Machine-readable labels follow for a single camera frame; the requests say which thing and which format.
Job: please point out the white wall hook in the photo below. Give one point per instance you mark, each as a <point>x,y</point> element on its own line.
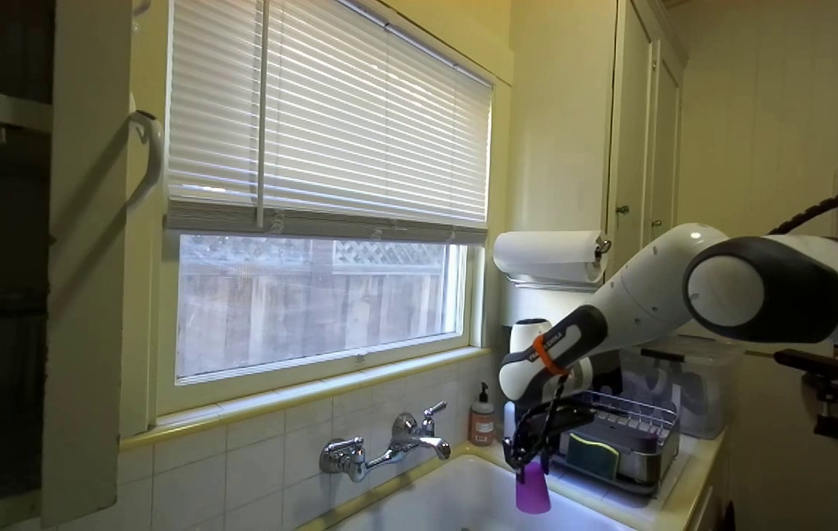
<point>152,137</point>

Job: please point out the glass window cream frame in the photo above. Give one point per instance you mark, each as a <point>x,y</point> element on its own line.
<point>311,304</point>

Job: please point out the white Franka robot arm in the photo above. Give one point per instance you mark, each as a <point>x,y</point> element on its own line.
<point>655,285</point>

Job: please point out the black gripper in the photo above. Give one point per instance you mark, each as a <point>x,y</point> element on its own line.
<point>540,423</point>

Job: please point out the white paper towel roll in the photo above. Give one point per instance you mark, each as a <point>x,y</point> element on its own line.
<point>547,255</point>

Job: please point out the clear plastic container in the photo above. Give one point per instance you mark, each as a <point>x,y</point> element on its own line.
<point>695,394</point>

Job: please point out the brown soap bottle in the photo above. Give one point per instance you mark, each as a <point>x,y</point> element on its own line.
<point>483,423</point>

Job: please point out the purple plastic cup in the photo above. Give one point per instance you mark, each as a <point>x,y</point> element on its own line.
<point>533,491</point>

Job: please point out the chrome wall faucet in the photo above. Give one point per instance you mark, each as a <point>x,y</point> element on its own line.
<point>406,432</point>

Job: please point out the cream wall cabinet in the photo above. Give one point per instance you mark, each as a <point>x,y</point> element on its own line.
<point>562,118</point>

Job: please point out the white mug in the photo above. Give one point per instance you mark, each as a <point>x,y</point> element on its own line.
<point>527,335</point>

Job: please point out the white kitchen sink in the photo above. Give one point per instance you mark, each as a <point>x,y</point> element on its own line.
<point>437,503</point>

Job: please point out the open cupboard cream door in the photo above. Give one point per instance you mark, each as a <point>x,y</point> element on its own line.
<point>89,297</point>

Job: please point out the white window blinds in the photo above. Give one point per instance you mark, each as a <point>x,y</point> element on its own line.
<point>341,118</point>

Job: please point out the white blind wand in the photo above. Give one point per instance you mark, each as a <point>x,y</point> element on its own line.
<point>264,118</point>

